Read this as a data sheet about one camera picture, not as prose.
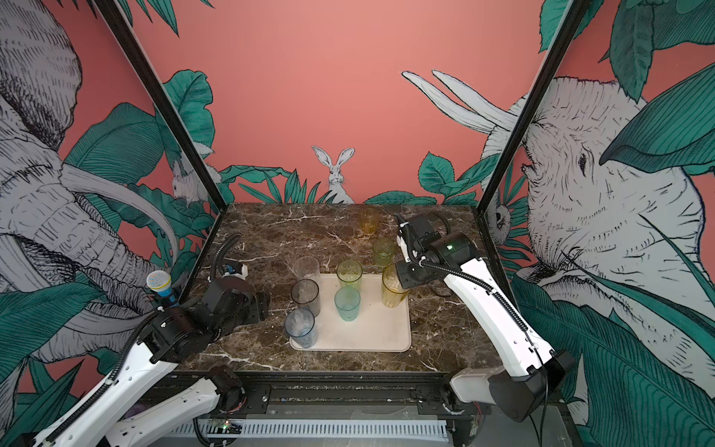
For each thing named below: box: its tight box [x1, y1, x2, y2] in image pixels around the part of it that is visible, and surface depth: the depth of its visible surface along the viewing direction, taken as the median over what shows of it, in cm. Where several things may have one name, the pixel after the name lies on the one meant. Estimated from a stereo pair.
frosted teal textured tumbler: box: [334, 285, 362, 323], surface depth 92 cm
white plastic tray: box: [310, 272, 413, 353], surface depth 87 cm
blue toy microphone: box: [146, 270, 180, 309], surface depth 73 cm
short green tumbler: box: [372, 236, 396, 268], surface depth 106 cm
